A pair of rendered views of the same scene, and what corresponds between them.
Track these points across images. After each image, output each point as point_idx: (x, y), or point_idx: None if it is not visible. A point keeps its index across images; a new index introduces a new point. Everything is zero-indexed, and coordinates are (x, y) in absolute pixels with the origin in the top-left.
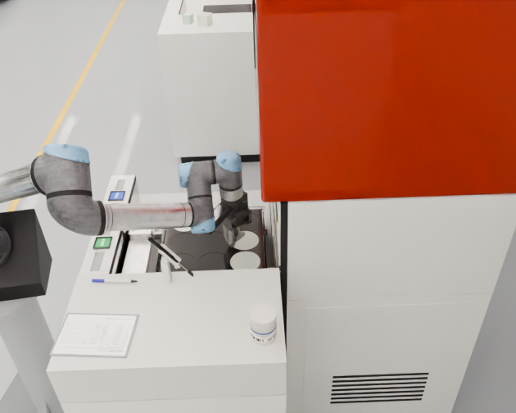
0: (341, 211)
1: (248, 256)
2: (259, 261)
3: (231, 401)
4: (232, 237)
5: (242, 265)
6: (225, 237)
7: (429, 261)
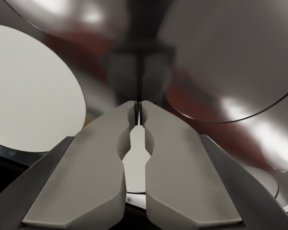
0: None
1: (40, 125)
2: None
3: None
4: (54, 169)
5: None
6: (164, 121)
7: None
